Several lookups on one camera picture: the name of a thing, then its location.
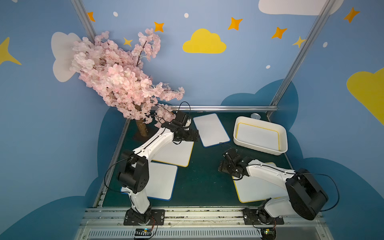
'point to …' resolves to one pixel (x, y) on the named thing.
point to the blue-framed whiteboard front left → (162, 181)
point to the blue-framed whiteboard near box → (211, 131)
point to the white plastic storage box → (260, 134)
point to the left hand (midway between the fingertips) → (193, 135)
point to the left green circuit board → (143, 232)
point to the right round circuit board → (268, 233)
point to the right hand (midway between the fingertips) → (225, 167)
